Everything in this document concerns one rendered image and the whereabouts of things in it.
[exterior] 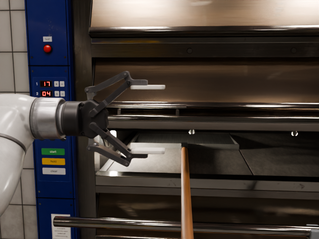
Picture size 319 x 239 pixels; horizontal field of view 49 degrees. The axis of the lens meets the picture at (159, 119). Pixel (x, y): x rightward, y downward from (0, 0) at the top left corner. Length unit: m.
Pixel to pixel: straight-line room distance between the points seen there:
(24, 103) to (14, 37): 0.69
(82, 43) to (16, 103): 0.61
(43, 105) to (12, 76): 0.70
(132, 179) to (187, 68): 0.47
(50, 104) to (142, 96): 0.58
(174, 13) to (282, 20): 0.37
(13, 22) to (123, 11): 0.41
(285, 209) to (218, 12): 0.77
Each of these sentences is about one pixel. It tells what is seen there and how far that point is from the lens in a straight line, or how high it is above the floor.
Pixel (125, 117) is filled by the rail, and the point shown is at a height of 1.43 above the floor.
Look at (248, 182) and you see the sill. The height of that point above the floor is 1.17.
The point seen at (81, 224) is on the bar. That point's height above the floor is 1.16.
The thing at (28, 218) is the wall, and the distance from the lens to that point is 1.56.
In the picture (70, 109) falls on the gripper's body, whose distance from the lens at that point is 0.74.
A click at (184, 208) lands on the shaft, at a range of 1.01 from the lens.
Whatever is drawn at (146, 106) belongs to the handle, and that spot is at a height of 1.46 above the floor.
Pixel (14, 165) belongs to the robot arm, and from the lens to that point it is 0.73.
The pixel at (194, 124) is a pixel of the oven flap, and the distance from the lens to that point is 1.15.
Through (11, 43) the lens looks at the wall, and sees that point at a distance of 1.44.
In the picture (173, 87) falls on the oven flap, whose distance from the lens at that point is 1.28.
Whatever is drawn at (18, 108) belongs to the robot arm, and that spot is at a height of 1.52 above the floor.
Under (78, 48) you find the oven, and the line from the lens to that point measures 1.34.
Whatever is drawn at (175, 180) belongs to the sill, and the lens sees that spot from 1.35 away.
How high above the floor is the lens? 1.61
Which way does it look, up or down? 9 degrees down
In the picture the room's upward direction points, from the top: straight up
